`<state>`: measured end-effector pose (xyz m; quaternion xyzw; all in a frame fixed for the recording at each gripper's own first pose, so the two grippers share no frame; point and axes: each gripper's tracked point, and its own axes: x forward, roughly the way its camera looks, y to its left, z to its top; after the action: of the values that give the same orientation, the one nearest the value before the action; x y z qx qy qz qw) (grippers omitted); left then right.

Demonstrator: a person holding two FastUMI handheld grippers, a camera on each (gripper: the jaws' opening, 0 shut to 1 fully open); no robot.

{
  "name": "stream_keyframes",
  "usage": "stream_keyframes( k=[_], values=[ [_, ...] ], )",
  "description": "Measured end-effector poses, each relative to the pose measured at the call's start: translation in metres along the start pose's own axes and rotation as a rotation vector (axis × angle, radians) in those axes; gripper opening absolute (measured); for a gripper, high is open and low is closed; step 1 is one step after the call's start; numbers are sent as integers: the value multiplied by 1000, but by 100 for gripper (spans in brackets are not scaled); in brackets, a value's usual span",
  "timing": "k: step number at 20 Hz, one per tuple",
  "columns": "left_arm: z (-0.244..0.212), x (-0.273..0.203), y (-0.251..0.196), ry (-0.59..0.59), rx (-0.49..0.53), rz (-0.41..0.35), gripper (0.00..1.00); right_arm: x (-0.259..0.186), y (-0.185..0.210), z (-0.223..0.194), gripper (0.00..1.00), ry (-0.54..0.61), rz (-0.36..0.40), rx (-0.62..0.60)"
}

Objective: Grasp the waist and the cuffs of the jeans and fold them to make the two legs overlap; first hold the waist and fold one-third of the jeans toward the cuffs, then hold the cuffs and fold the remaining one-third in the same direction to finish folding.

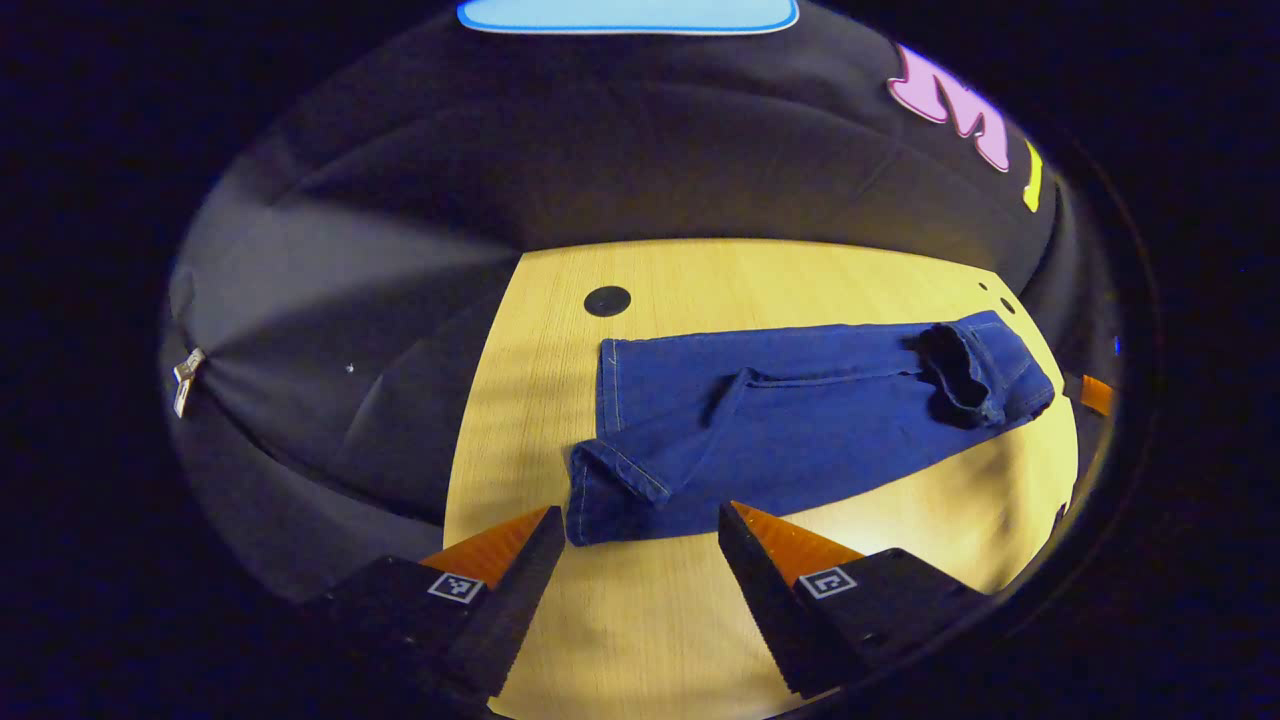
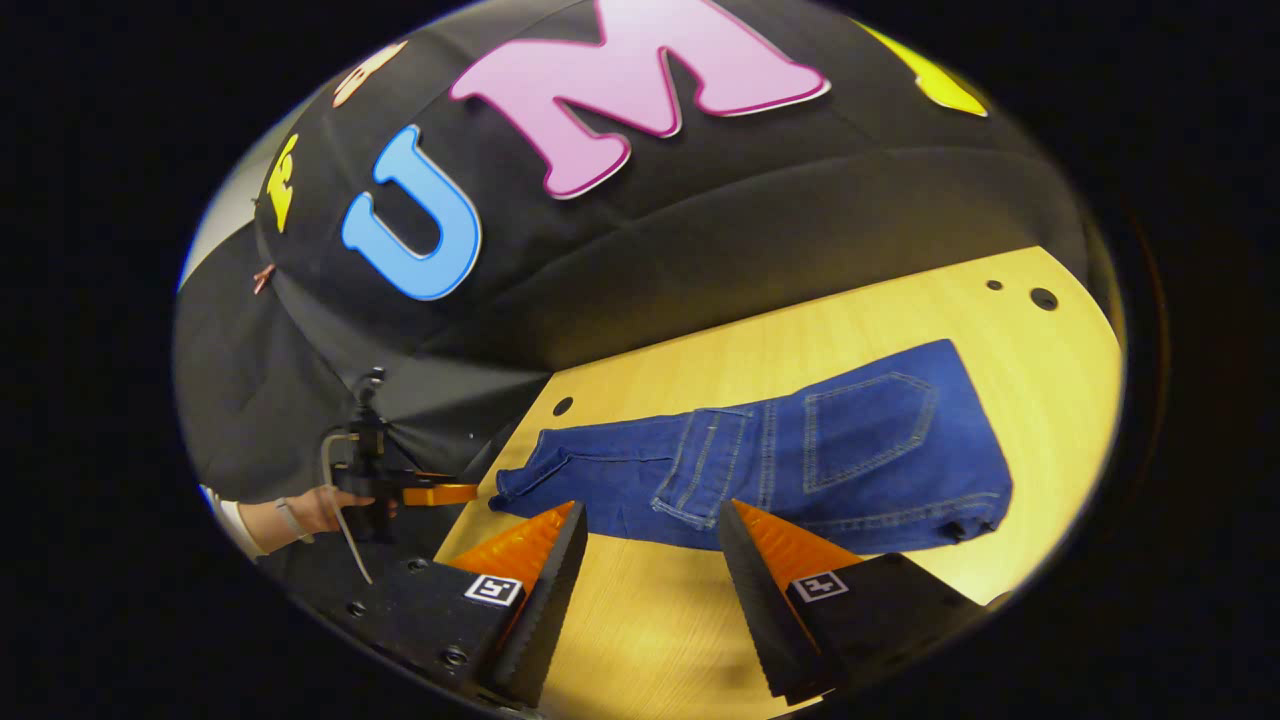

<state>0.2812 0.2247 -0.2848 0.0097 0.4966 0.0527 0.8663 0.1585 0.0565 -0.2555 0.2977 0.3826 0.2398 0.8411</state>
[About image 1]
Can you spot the silver metal clip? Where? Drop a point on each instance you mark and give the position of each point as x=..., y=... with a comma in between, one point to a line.
x=187, y=378

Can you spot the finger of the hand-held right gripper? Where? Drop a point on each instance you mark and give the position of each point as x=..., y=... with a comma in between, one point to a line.
x=1097, y=394

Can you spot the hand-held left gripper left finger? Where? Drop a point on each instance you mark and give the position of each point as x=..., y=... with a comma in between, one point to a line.
x=520, y=610

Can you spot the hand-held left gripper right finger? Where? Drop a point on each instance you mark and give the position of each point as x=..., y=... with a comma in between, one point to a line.
x=765, y=610

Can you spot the blue denim jeans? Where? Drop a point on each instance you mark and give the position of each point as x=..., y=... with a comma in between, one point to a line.
x=800, y=430

